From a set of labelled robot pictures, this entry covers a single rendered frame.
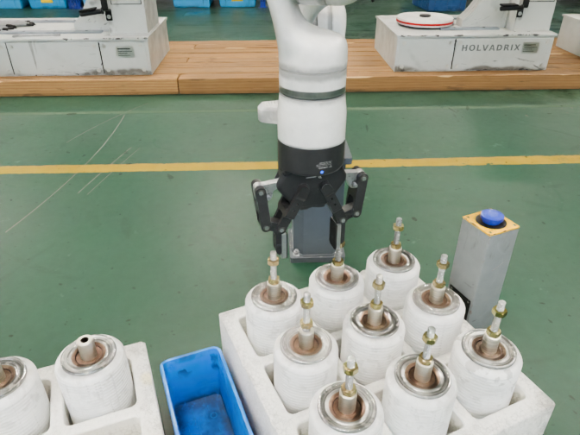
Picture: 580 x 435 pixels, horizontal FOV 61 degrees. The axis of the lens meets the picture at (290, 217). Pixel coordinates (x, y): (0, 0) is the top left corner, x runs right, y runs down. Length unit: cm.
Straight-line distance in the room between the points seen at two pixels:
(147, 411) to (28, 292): 67
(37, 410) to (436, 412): 54
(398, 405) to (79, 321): 77
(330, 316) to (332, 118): 43
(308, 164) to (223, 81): 210
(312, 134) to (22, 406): 53
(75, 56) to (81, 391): 222
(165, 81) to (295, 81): 216
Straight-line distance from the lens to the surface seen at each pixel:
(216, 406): 100
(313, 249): 130
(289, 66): 51
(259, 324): 81
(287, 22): 50
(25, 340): 124
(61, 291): 135
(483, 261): 95
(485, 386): 78
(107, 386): 77
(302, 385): 74
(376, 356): 78
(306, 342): 73
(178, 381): 97
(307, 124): 51
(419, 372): 71
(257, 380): 80
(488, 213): 95
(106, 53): 276
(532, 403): 85
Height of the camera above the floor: 79
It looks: 32 degrees down
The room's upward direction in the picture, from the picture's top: straight up
